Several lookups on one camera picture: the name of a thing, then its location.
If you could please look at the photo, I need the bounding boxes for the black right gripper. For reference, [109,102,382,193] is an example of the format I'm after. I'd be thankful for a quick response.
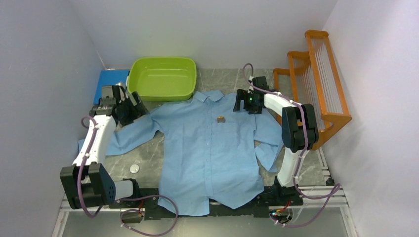
[233,89,261,115]

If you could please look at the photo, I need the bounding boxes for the green plastic basin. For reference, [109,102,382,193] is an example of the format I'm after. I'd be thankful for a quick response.
[126,57,197,102]

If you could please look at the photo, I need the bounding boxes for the light blue button shirt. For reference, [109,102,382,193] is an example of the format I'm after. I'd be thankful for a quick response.
[78,90,285,217]

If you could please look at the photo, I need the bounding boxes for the orange wooden rack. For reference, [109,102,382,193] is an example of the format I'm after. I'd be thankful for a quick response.
[273,30,352,150]

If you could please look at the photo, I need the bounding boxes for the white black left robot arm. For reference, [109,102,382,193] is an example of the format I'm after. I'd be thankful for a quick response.
[60,82,148,210]

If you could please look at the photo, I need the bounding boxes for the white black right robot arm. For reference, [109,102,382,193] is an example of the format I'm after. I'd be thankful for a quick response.
[233,76,319,205]

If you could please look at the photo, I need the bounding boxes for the blue flat board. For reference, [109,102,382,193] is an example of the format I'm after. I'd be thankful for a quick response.
[93,70,129,104]

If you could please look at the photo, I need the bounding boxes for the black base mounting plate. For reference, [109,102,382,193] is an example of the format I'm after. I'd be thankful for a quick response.
[109,185,303,220]

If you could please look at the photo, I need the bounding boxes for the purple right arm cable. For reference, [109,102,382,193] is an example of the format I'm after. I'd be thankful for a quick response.
[243,63,342,229]

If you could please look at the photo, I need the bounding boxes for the aluminium frame rails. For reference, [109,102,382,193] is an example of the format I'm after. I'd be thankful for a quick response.
[52,148,358,237]

